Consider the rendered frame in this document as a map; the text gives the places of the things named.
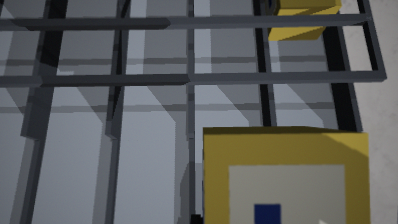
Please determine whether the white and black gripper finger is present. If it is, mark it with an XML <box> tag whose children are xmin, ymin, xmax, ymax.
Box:
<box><xmin>190</xmin><ymin>214</ymin><xmax>203</xmax><ymax>224</ymax></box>

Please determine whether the yellow butter carton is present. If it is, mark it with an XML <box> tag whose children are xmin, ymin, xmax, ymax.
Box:
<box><xmin>202</xmin><ymin>126</ymin><xmax>371</xmax><ymax>224</ymax></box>
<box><xmin>265</xmin><ymin>0</ymin><xmax>342</xmax><ymax>41</ymax></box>

